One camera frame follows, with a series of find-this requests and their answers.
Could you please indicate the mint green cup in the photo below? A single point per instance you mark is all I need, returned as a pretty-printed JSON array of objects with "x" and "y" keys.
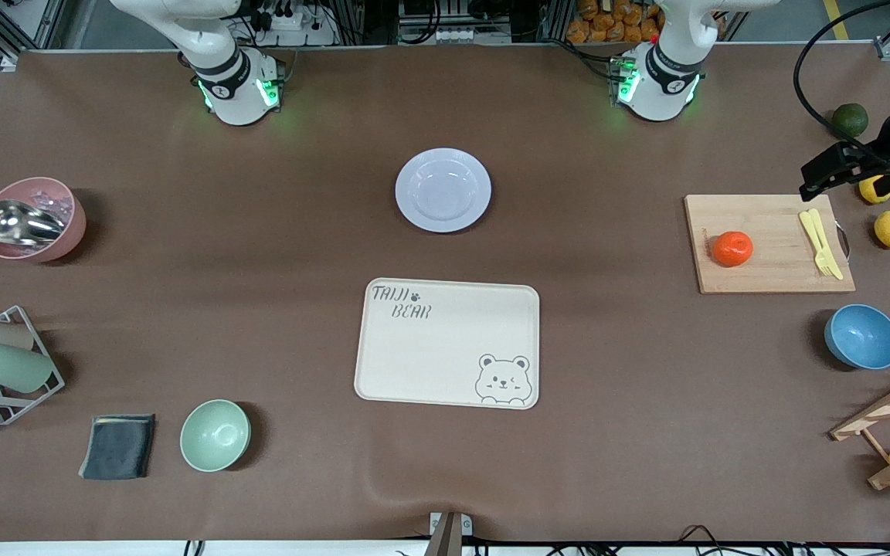
[{"x": 12, "y": 367}]

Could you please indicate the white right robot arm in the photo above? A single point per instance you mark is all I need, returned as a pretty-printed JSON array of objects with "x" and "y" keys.
[{"x": 236, "y": 100}]

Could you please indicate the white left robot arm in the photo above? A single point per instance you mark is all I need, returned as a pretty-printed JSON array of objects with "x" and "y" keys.
[{"x": 657, "y": 93}]

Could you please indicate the dark green avocado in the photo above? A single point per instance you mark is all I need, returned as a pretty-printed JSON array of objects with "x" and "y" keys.
[{"x": 853, "y": 120}]

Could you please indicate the bag of orange fruits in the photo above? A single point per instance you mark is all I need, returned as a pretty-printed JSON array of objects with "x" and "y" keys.
[{"x": 607, "y": 23}]

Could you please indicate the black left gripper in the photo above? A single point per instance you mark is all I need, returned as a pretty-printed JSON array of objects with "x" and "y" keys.
[{"x": 888, "y": 140}]

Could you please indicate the mint green bowl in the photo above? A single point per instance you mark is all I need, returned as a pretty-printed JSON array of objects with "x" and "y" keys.
[{"x": 215, "y": 435}]

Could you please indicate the yellow plastic fork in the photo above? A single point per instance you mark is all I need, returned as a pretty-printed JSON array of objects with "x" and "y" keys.
[{"x": 809, "y": 232}]

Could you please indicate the wooden cutting board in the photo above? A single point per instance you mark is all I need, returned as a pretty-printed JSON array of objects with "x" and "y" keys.
[{"x": 769, "y": 262}]

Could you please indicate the shiny metal scoop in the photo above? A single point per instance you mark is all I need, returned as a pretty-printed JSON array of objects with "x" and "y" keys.
[{"x": 20, "y": 222}]

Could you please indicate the wooden mug rack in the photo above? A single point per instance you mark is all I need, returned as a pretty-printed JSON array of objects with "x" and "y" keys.
[{"x": 889, "y": 405}]

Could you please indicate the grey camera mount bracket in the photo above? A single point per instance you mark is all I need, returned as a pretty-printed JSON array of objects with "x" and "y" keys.
[{"x": 449, "y": 533}]

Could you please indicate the beige bear print tray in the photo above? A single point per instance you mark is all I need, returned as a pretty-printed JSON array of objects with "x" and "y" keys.
[{"x": 445, "y": 340}]

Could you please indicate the dark grey folded cloth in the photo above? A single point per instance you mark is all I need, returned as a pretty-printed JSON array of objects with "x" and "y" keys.
[{"x": 117, "y": 446}]

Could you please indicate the lavender round plate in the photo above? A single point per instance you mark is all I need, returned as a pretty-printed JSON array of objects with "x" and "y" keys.
[{"x": 443, "y": 190}]

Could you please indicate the pink bowl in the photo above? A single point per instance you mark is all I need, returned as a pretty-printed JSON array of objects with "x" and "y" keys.
[{"x": 70, "y": 232}]

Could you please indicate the blue bowl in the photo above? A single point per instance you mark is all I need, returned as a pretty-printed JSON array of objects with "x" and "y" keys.
[{"x": 864, "y": 336}]

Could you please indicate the white power strip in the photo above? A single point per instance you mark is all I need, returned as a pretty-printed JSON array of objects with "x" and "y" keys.
[{"x": 290, "y": 27}]

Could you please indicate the orange mandarin fruit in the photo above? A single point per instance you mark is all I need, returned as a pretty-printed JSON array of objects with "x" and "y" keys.
[{"x": 732, "y": 249}]

